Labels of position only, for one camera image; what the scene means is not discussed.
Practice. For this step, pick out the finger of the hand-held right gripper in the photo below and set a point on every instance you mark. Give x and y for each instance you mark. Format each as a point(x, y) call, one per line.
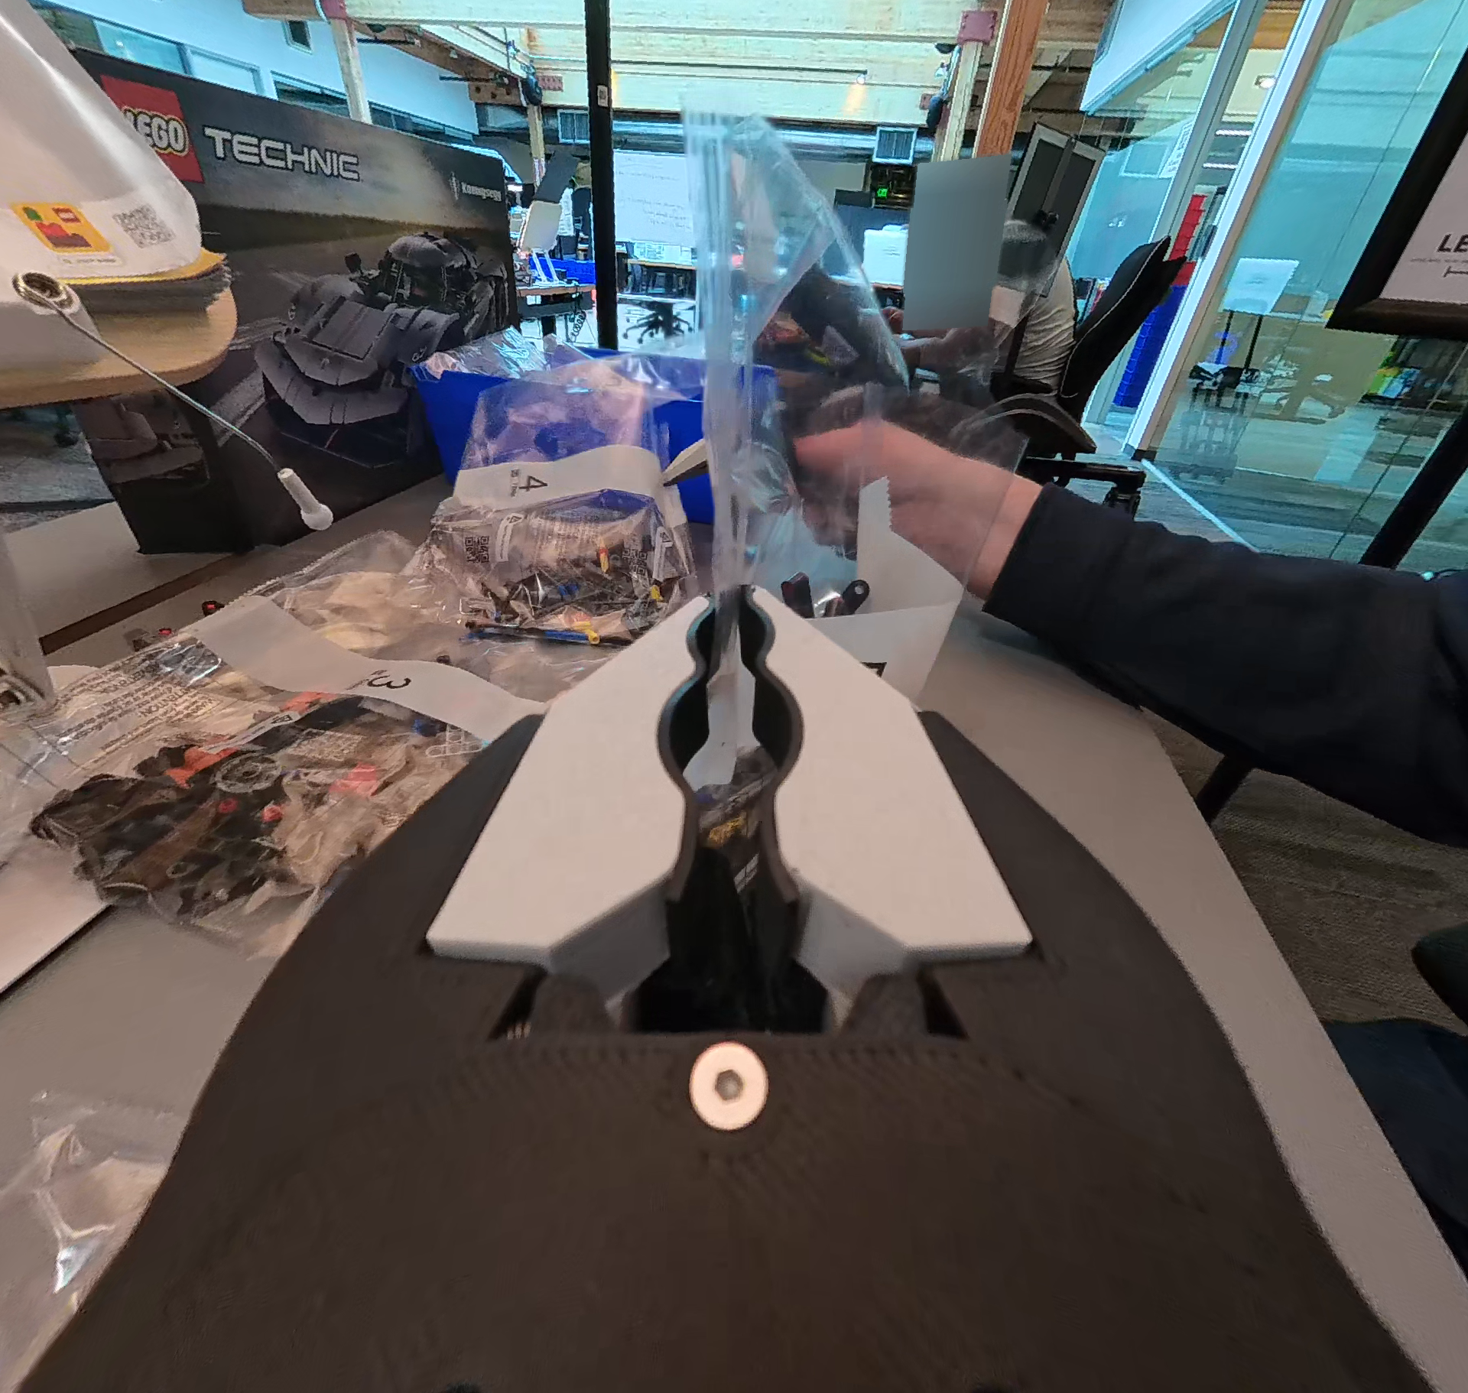
point(692, 464)

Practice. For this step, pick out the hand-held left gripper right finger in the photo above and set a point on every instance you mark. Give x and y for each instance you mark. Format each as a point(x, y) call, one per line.
point(895, 843)

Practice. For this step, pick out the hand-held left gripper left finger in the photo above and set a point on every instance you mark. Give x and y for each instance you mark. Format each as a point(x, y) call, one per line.
point(574, 843)

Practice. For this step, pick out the clear plastic lego parts bag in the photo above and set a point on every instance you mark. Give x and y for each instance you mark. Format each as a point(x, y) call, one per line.
point(81, 1221)
point(551, 545)
point(494, 359)
point(758, 269)
point(230, 774)

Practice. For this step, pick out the person's right forearm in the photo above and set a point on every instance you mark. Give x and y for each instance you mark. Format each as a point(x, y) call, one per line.
point(1239, 659)

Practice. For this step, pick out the black lego set box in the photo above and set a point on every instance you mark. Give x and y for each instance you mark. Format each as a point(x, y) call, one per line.
point(345, 304)

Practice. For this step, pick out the lego instruction booklet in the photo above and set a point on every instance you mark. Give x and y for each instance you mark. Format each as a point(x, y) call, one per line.
point(70, 154)

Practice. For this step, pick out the person's right hand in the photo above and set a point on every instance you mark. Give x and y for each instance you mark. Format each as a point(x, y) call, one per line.
point(930, 499)

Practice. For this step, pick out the blue plastic bin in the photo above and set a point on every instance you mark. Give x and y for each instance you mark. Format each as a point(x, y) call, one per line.
point(448, 430)

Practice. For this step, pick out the whiteboard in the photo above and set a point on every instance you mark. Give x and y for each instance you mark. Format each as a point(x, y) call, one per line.
point(654, 200)

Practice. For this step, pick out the black monitor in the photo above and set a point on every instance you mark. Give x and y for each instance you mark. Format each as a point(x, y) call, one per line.
point(1056, 189)

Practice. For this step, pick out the black chair back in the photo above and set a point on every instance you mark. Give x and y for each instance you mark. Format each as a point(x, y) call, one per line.
point(1130, 315)

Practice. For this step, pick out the black pole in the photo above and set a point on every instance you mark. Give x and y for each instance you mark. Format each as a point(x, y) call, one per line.
point(600, 154)

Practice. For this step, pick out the framed fiducial marker sign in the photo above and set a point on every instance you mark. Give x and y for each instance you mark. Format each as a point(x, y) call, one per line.
point(1400, 269)

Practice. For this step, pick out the wooden post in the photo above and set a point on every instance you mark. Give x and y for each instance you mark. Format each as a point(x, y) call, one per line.
point(1021, 40)

